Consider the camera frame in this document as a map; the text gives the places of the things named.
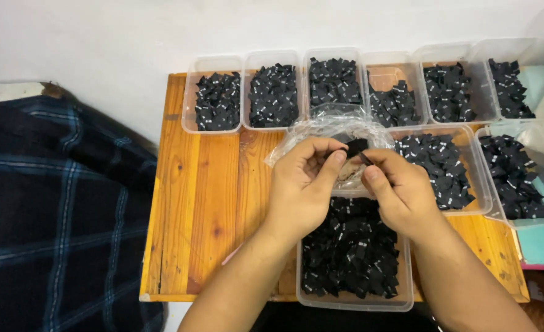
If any dark blue plaid blanket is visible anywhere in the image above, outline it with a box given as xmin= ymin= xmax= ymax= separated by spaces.
xmin=0 ymin=94 xmax=165 ymax=332

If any person's black clothing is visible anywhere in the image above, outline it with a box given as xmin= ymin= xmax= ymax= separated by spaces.
xmin=252 ymin=302 xmax=439 ymax=332

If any person's left hand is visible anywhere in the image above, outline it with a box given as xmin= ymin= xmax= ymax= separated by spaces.
xmin=266 ymin=136 xmax=349 ymax=241

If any person's right hand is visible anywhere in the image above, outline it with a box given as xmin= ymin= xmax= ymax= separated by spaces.
xmin=349 ymin=148 xmax=444 ymax=241

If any clear plastic bag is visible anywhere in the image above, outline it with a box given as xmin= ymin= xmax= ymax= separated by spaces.
xmin=264 ymin=104 xmax=396 ymax=192

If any pile of black labels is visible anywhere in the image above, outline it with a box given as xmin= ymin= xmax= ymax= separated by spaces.
xmin=301 ymin=197 xmax=400 ymax=299
xmin=478 ymin=134 xmax=544 ymax=220
xmin=394 ymin=134 xmax=476 ymax=211
xmin=423 ymin=62 xmax=478 ymax=123
xmin=488 ymin=58 xmax=536 ymax=120
xmin=367 ymin=79 xmax=421 ymax=128
xmin=194 ymin=71 xmax=241 ymax=132
xmin=309 ymin=57 xmax=364 ymax=108
xmin=248 ymin=63 xmax=300 ymax=128

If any pink strip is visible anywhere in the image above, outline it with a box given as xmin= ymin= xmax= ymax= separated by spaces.
xmin=221 ymin=243 xmax=246 ymax=267

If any teal mat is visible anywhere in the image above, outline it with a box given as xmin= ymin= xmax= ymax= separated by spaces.
xmin=515 ymin=65 xmax=544 ymax=267

